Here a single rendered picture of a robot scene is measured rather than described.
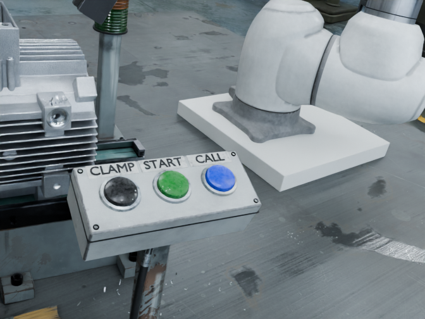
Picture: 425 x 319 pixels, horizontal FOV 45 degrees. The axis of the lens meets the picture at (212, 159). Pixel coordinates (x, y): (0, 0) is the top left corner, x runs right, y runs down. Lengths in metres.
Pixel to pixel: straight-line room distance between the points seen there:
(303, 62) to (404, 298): 0.48
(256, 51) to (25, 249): 0.61
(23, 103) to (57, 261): 0.24
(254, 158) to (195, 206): 0.58
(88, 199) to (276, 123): 0.72
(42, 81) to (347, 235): 0.59
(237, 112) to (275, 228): 0.33
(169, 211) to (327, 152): 0.70
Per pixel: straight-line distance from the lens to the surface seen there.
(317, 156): 1.09
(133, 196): 0.45
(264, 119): 1.11
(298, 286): 0.81
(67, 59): 0.64
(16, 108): 0.60
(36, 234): 0.70
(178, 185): 0.47
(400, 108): 1.05
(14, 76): 0.61
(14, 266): 0.73
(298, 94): 1.07
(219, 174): 0.49
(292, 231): 0.91
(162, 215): 0.46
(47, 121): 0.59
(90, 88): 0.61
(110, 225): 0.44
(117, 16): 0.96
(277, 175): 1.00
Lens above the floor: 1.33
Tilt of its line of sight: 30 degrees down
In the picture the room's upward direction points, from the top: 11 degrees clockwise
